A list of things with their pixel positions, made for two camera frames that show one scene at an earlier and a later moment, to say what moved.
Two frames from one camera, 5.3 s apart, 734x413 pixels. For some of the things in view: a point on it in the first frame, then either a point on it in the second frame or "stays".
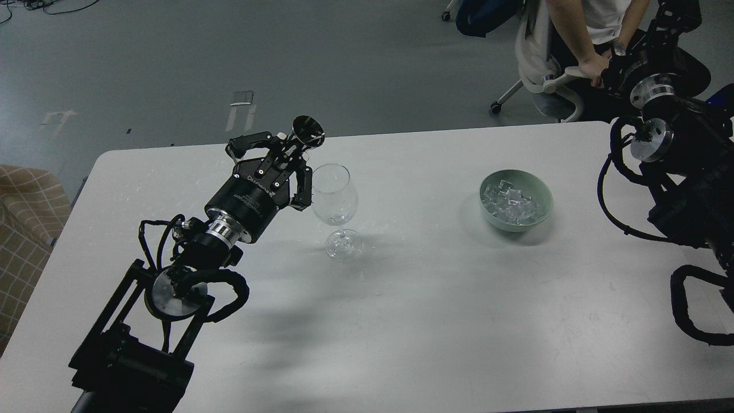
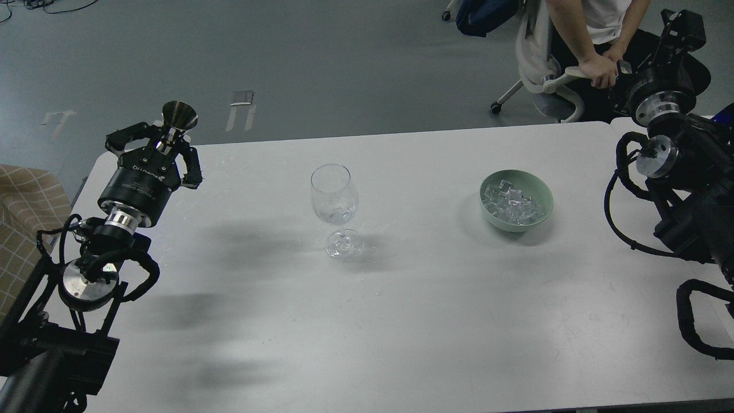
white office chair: x=539 y=70 stays
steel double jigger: x=307 y=131 -> x=176 y=115
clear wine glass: x=335 y=199 stays
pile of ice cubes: x=508 y=205 stays
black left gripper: x=253 y=196 -> x=147 y=176
